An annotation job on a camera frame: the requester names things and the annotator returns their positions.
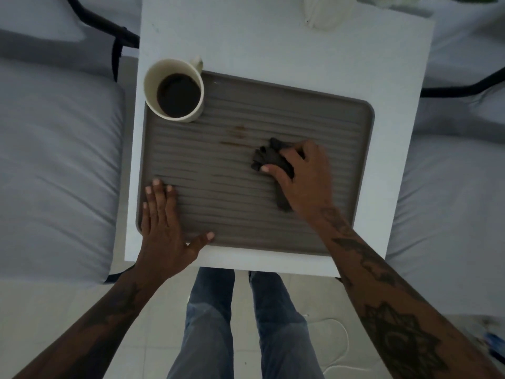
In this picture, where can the person's right hand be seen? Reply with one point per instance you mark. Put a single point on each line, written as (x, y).
(311, 181)

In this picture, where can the person's left hand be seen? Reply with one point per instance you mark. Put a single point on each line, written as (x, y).
(163, 240)

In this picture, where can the dark grey cloth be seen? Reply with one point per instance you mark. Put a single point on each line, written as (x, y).
(270, 155)

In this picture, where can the grey ribbed tray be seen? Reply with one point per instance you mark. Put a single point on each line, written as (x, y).
(217, 209)

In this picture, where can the cream coffee mug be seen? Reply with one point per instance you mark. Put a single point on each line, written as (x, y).
(152, 82)

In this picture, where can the person's right forearm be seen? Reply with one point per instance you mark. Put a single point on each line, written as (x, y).
(394, 311)

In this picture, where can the person's left forearm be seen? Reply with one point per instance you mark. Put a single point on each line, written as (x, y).
(98, 331)

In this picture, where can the person's left leg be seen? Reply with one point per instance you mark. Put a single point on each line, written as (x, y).
(205, 331)

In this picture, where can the person's leg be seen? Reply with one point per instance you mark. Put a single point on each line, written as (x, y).
(284, 335)
(205, 331)

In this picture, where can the person's right leg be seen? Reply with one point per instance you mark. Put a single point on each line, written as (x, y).
(284, 335)

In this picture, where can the grey seat cushion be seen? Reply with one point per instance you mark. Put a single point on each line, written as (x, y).
(446, 224)
(59, 173)

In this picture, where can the white square side table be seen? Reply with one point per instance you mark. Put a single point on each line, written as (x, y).
(276, 47)

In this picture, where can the white vase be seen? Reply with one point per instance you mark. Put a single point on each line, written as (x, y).
(329, 11)

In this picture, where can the grey back cushion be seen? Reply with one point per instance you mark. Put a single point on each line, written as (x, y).
(35, 15)
(493, 106)

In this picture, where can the clear bottle blue label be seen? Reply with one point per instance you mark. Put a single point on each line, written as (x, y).
(495, 345)

